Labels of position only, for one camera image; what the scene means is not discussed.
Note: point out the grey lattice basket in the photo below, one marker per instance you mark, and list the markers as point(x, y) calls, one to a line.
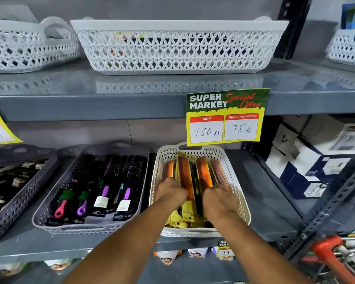
point(9, 210)
point(47, 215)

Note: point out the white face print box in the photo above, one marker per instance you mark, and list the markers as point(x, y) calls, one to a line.
point(197, 252)
point(58, 264)

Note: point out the person's left hand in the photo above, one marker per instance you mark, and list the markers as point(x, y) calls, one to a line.
point(173, 193)

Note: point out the white blue cardboard box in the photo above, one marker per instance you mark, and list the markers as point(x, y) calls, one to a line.
point(301, 174)

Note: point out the person's right forearm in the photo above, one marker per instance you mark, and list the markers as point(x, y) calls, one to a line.
point(254, 254)

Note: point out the person's left forearm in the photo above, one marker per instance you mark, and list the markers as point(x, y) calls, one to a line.
point(127, 248)

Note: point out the white basket of orange combs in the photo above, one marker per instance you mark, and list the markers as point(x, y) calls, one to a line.
point(239, 204)

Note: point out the person's right hand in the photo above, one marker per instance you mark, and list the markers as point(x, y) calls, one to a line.
point(220, 204)

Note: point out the orange face print box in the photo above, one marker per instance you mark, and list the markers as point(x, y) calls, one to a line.
point(167, 257)

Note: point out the pile of beige hair clips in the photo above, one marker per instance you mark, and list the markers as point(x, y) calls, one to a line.
point(6, 183)

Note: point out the large white lattice basket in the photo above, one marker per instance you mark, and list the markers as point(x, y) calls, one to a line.
point(177, 50)

